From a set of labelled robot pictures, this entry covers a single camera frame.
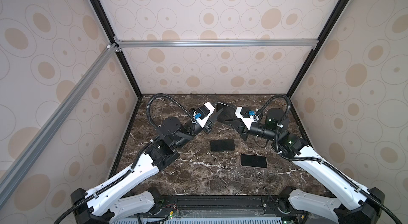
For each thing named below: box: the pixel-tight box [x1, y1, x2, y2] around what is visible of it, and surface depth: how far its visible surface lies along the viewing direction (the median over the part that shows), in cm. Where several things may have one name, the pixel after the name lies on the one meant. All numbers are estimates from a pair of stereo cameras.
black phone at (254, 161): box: [240, 153, 268, 169], surface depth 87 cm
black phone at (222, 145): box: [209, 139, 236, 152], surface depth 96 cm
